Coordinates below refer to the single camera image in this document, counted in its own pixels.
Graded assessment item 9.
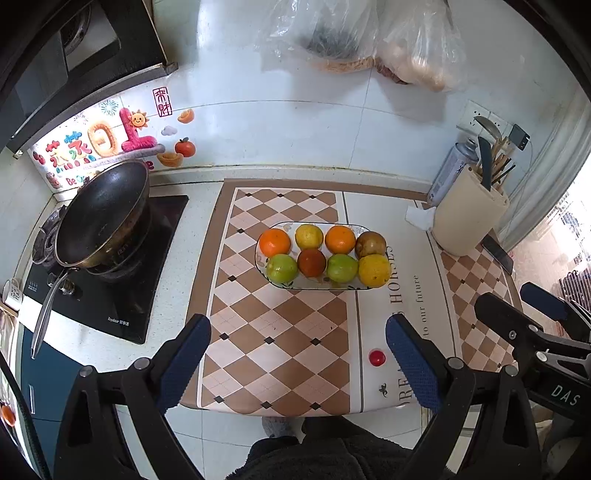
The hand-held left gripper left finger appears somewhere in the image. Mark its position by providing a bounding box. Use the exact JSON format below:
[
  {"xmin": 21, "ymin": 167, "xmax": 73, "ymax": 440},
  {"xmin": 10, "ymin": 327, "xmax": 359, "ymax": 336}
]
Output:
[{"xmin": 53, "ymin": 314, "xmax": 212, "ymax": 480}]

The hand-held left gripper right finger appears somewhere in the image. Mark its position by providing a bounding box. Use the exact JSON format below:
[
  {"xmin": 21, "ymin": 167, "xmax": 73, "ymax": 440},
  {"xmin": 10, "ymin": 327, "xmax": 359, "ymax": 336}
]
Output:
[{"xmin": 385, "ymin": 315, "xmax": 541, "ymax": 480}]

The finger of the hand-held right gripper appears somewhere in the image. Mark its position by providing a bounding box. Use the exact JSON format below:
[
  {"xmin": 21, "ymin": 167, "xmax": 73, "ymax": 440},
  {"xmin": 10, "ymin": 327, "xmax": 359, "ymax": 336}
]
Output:
[
  {"xmin": 519, "ymin": 282, "xmax": 591, "ymax": 330},
  {"xmin": 475, "ymin": 293, "xmax": 591, "ymax": 357}
]

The large yellow citrus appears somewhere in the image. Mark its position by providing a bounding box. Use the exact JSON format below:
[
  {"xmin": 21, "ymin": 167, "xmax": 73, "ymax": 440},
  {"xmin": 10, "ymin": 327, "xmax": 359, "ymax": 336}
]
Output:
[{"xmin": 358, "ymin": 254, "xmax": 392, "ymax": 288}]

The green apple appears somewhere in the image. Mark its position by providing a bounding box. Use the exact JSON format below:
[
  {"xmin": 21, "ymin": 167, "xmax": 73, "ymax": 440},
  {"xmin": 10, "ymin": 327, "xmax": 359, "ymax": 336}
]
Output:
[
  {"xmin": 266, "ymin": 254, "xmax": 298, "ymax": 284},
  {"xmin": 327, "ymin": 254, "xmax": 359, "ymax": 283}
]

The oval floral ceramic plate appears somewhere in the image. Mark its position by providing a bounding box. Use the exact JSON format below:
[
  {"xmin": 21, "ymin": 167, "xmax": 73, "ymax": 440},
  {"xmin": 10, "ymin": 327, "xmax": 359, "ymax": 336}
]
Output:
[{"xmin": 255, "ymin": 222, "xmax": 387, "ymax": 291}]

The dark red apple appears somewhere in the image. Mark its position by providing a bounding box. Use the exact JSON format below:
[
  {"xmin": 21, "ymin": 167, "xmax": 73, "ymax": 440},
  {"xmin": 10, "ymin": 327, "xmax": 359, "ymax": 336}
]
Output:
[{"xmin": 297, "ymin": 248, "xmax": 328, "ymax": 278}]

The orange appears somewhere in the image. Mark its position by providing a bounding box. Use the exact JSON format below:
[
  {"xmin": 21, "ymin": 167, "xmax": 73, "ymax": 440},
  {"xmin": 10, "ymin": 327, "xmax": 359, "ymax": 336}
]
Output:
[
  {"xmin": 325, "ymin": 225, "xmax": 356, "ymax": 254},
  {"xmin": 259, "ymin": 228, "xmax": 292, "ymax": 257}
]

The small yellow lemon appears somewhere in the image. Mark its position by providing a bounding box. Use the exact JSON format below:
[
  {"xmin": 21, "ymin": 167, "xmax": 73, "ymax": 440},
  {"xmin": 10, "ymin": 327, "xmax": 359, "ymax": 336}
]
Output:
[{"xmin": 295, "ymin": 224, "xmax": 324, "ymax": 249}]

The black smartphone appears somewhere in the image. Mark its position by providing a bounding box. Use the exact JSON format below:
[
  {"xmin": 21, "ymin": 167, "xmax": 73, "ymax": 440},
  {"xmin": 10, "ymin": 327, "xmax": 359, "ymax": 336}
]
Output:
[{"xmin": 481, "ymin": 235, "xmax": 515, "ymax": 275}]

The patterned sliding glass door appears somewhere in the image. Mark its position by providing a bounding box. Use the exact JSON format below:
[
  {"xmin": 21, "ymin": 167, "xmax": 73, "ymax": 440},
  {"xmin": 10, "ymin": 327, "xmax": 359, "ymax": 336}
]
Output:
[{"xmin": 499, "ymin": 92, "xmax": 591, "ymax": 324}]

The black gas stove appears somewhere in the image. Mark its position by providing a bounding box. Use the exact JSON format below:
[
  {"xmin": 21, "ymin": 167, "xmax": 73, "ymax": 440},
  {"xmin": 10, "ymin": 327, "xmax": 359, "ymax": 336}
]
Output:
[{"xmin": 22, "ymin": 195, "xmax": 190, "ymax": 344}]

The checkered brown table mat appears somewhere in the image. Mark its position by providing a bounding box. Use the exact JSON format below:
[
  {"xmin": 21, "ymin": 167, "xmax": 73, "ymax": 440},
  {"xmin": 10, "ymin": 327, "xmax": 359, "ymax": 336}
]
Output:
[{"xmin": 178, "ymin": 178, "xmax": 525, "ymax": 418}]

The cream utensil holder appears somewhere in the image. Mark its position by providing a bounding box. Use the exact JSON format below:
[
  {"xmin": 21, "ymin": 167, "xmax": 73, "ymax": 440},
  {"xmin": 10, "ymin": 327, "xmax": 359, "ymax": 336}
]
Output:
[{"xmin": 434, "ymin": 166, "xmax": 510, "ymax": 258}]

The person's grey slipper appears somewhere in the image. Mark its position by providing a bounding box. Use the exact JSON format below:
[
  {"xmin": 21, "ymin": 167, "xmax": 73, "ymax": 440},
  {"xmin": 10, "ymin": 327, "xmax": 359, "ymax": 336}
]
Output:
[{"xmin": 262, "ymin": 415, "xmax": 302, "ymax": 439}]

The person's dark clothing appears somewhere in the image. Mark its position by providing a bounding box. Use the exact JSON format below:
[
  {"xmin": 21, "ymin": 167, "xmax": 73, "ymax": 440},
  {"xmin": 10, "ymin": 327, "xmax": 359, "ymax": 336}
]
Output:
[{"xmin": 224, "ymin": 418, "xmax": 444, "ymax": 480}]

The blue base cabinet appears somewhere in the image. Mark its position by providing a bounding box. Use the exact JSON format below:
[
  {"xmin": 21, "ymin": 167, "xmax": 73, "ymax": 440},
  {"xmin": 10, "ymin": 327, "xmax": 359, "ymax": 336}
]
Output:
[{"xmin": 14, "ymin": 318, "xmax": 158, "ymax": 425}]

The crumpled white tissue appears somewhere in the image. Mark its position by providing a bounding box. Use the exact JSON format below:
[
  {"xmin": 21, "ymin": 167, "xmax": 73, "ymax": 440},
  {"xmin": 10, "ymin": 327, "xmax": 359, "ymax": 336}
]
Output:
[{"xmin": 405, "ymin": 205, "xmax": 437, "ymax": 232}]

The bundle of wooden chopsticks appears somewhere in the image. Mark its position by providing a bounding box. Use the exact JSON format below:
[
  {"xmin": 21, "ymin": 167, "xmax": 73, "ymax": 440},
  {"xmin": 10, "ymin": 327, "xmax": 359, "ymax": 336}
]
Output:
[{"xmin": 489, "ymin": 136, "xmax": 517, "ymax": 185}]

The silver spray can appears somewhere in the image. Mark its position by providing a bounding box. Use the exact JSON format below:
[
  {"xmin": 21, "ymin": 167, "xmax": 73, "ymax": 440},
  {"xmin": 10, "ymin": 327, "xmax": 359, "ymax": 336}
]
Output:
[{"xmin": 427, "ymin": 141, "xmax": 478, "ymax": 208}]

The black charger plug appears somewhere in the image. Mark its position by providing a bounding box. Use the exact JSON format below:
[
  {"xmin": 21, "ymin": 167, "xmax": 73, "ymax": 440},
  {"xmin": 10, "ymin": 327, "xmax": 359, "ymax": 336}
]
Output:
[{"xmin": 509, "ymin": 124, "xmax": 531, "ymax": 151}]

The black wok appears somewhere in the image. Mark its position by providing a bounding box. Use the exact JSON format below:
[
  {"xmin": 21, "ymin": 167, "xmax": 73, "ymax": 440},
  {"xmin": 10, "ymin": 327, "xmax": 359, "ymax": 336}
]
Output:
[{"xmin": 31, "ymin": 160, "xmax": 151, "ymax": 360}]

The white mug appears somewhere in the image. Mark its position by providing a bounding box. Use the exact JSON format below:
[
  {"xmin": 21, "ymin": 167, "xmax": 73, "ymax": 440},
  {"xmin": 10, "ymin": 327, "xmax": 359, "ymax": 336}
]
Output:
[{"xmin": 2, "ymin": 278, "xmax": 24, "ymax": 311}]

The metal spatula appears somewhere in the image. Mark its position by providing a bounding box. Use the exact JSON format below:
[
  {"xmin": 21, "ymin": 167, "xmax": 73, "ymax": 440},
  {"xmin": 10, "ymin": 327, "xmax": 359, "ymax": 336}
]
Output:
[{"xmin": 474, "ymin": 115, "xmax": 499, "ymax": 139}]

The plastic bag with pale contents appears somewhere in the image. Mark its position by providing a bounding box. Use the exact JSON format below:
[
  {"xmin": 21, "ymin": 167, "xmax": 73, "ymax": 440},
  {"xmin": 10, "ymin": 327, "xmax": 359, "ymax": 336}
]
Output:
[{"xmin": 376, "ymin": 0, "xmax": 467, "ymax": 93}]

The black range hood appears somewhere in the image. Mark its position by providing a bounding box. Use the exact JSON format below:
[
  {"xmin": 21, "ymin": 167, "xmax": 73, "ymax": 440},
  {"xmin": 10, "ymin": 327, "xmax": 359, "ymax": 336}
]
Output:
[{"xmin": 0, "ymin": 0, "xmax": 178, "ymax": 158}]

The plastic bag with dark contents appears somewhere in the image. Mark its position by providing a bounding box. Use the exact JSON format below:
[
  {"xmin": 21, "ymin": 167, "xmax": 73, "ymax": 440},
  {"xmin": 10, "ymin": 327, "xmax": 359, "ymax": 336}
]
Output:
[{"xmin": 261, "ymin": 0, "xmax": 382, "ymax": 75}]

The black handled knife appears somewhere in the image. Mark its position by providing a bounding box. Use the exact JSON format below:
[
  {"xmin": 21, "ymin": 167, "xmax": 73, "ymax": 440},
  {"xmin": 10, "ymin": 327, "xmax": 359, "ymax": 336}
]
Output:
[{"xmin": 477, "ymin": 136, "xmax": 494, "ymax": 192}]

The colourful character wall sticker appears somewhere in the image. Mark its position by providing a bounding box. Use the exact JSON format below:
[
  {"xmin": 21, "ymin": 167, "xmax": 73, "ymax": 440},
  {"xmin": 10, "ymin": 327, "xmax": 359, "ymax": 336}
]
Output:
[{"xmin": 30, "ymin": 99, "xmax": 164, "ymax": 190}]

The red seal wall sticker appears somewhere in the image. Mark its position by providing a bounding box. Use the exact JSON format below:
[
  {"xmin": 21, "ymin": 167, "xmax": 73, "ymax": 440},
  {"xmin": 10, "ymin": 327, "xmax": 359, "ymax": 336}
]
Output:
[{"xmin": 152, "ymin": 86, "xmax": 173, "ymax": 117}]

